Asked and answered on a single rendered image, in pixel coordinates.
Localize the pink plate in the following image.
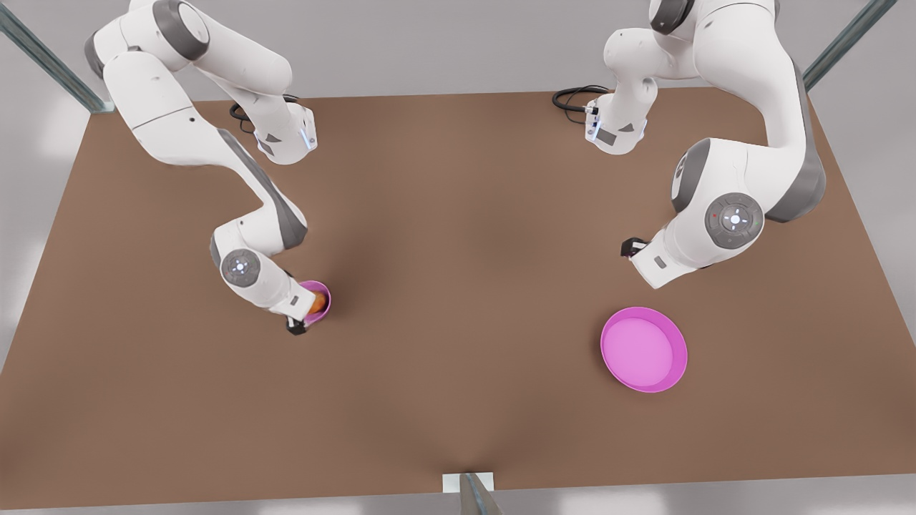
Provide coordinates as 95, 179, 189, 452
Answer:
600, 307, 688, 394

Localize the pink bowl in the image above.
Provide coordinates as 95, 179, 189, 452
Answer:
297, 280, 333, 327

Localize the black cable loop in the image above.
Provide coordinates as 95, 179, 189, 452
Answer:
552, 85, 610, 127
229, 94, 301, 134

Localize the silver frame post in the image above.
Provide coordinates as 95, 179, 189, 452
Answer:
0, 6, 115, 114
442, 471, 504, 515
802, 0, 898, 92

